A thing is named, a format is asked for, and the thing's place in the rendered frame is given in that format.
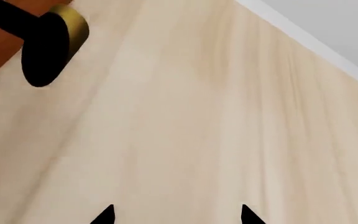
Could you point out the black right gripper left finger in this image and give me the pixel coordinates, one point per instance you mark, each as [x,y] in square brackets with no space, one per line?
[107,216]

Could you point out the white cabinet frame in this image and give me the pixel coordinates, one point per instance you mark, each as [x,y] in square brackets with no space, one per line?
[315,39]

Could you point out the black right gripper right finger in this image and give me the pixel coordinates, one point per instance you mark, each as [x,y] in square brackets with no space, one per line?
[249,217]

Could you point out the light wood drawer front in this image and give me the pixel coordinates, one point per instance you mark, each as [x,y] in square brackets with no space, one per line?
[179,121]

